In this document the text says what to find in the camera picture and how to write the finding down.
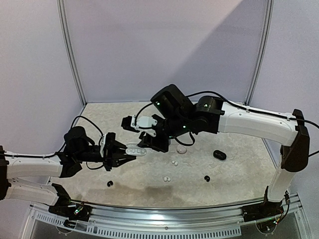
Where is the black earbud right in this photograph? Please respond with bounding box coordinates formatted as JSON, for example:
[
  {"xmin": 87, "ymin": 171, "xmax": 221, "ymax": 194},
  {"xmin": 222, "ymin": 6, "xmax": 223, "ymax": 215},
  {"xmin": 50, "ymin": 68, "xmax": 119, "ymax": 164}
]
[{"xmin": 204, "ymin": 175, "xmax": 210, "ymax": 182}]

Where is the aluminium corner post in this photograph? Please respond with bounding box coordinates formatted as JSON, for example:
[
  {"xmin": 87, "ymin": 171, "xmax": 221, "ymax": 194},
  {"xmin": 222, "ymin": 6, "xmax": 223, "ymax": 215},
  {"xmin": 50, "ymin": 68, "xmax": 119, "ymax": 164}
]
[
  {"xmin": 57, "ymin": 0, "xmax": 87, "ymax": 107},
  {"xmin": 244, "ymin": 0, "xmax": 274, "ymax": 105}
]

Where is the left aluminium corner post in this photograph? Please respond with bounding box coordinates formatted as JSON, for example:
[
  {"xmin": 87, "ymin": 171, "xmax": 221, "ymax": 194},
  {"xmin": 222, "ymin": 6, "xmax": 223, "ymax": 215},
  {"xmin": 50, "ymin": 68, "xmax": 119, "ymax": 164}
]
[{"xmin": 57, "ymin": 0, "xmax": 87, "ymax": 107}]

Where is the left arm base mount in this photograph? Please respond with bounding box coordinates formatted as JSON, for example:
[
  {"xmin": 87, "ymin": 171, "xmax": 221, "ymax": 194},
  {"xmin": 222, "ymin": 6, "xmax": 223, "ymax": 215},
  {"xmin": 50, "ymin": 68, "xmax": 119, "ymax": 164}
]
[{"xmin": 48, "ymin": 201, "xmax": 93, "ymax": 222}]

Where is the white oblong charging case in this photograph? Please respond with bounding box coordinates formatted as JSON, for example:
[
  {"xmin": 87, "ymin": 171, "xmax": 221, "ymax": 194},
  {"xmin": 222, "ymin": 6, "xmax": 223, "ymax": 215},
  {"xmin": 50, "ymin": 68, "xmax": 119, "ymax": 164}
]
[{"xmin": 125, "ymin": 143, "xmax": 147, "ymax": 157}]

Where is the black earbud charging case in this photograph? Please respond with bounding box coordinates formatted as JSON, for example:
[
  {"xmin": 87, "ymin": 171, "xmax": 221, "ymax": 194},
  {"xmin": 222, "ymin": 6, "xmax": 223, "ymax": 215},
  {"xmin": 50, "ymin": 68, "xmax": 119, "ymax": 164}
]
[{"xmin": 213, "ymin": 150, "xmax": 227, "ymax": 161}]

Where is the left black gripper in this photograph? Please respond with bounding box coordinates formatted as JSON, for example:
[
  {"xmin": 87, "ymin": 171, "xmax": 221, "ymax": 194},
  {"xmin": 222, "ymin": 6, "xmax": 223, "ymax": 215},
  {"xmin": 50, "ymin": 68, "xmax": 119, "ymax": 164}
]
[{"xmin": 75, "ymin": 141, "xmax": 136, "ymax": 172}]

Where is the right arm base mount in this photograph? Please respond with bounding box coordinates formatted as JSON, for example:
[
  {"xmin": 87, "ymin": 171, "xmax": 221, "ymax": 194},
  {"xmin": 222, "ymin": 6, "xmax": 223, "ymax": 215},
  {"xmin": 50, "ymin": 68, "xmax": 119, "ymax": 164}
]
[{"xmin": 241, "ymin": 199, "xmax": 284, "ymax": 222}]

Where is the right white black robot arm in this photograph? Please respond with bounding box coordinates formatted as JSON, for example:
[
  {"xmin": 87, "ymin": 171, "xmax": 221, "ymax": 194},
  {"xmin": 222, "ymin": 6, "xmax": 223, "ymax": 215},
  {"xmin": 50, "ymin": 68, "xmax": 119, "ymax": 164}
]
[{"xmin": 131, "ymin": 84, "xmax": 310, "ymax": 217}]

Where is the white earbud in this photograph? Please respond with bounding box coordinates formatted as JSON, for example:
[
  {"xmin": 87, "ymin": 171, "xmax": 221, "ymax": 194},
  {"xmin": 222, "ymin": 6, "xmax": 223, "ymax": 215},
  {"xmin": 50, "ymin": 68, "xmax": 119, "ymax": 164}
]
[
  {"xmin": 163, "ymin": 177, "xmax": 171, "ymax": 182},
  {"xmin": 171, "ymin": 160, "xmax": 178, "ymax": 166}
]

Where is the aluminium front rail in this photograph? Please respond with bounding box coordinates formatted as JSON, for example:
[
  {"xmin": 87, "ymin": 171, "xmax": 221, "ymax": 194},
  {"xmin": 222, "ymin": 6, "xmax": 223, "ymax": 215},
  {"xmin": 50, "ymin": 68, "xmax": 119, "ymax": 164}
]
[{"xmin": 21, "ymin": 193, "xmax": 312, "ymax": 239}]

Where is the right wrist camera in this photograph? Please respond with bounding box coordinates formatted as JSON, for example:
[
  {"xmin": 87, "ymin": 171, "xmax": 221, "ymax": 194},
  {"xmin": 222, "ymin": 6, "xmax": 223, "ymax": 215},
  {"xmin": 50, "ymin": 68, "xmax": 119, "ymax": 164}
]
[{"xmin": 121, "ymin": 115, "xmax": 157, "ymax": 137}]

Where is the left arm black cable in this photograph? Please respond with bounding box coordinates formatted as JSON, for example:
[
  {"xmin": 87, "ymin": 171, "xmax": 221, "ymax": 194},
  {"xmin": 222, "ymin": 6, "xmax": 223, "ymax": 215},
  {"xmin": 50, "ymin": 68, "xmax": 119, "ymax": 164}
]
[{"xmin": 0, "ymin": 116, "xmax": 108, "ymax": 170}]

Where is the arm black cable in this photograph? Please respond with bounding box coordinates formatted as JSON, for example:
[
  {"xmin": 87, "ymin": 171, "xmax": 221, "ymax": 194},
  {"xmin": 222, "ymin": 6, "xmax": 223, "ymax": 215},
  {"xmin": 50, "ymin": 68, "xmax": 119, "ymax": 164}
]
[
  {"xmin": 0, "ymin": 116, "xmax": 108, "ymax": 170},
  {"xmin": 133, "ymin": 90, "xmax": 319, "ymax": 157}
]

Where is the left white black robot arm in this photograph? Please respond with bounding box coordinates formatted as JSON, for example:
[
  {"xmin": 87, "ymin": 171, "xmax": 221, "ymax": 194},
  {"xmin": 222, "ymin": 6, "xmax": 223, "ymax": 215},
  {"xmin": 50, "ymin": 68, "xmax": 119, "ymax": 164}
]
[{"xmin": 0, "ymin": 126, "xmax": 146, "ymax": 216}]

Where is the right aluminium corner post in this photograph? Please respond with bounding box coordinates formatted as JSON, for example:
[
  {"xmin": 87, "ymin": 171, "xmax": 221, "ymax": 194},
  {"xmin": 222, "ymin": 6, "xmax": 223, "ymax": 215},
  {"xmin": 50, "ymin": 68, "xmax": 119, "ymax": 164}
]
[{"xmin": 244, "ymin": 0, "xmax": 274, "ymax": 105}]

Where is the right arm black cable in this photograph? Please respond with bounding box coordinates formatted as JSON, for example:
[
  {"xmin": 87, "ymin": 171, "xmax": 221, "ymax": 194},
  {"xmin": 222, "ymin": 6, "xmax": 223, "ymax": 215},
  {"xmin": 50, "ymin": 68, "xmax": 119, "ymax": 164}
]
[{"xmin": 133, "ymin": 90, "xmax": 319, "ymax": 157}]

